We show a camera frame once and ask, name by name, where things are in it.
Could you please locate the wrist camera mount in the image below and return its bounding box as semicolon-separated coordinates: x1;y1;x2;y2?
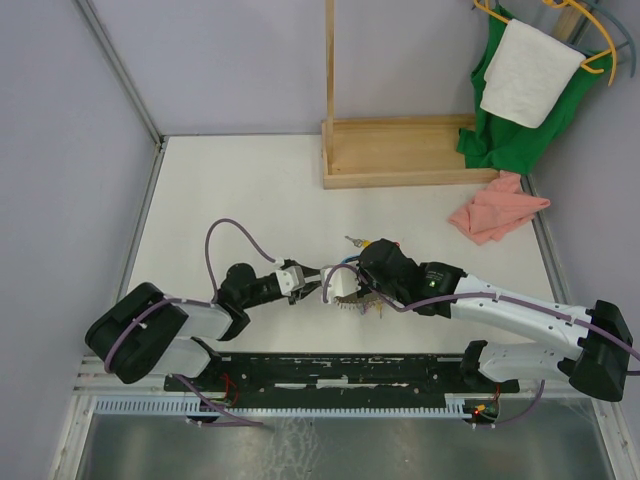
275;257;305;297
320;264;359;304

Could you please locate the yellow clothes hanger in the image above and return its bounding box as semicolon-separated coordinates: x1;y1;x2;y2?
472;0;619;87

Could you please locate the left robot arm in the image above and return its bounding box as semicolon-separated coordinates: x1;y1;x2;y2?
85;260;322;390

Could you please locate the pink cloth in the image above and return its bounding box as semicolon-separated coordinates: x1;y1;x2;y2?
448;171;551;246

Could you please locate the white cable duct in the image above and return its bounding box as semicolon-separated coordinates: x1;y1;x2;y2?
94;395;471;419

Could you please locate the metal keyring organizer blue handle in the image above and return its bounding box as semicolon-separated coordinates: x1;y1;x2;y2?
333;256;384;316

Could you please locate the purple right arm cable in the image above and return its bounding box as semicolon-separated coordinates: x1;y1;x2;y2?
322;264;640;429

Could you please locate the teal clothes hanger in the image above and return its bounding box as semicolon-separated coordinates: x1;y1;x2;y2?
574;0;637;79

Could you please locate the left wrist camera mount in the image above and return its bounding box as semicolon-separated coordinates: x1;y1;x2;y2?
275;257;305;297

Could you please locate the key with yellow tag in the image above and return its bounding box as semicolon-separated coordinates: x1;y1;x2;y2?
345;236;371;249

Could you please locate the wooden rack frame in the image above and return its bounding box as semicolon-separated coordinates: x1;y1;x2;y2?
322;1;499;189

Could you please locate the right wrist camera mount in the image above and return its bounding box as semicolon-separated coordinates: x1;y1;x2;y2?
320;264;359;304

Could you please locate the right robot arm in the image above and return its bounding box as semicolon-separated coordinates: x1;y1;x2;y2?
358;239;635;402

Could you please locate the green shirt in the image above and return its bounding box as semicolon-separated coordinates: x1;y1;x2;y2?
457;5;613;175

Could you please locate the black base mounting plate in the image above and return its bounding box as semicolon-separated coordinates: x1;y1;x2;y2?
189;352;519;400

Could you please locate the white towel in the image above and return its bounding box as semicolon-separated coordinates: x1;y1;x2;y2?
480;19;586;129

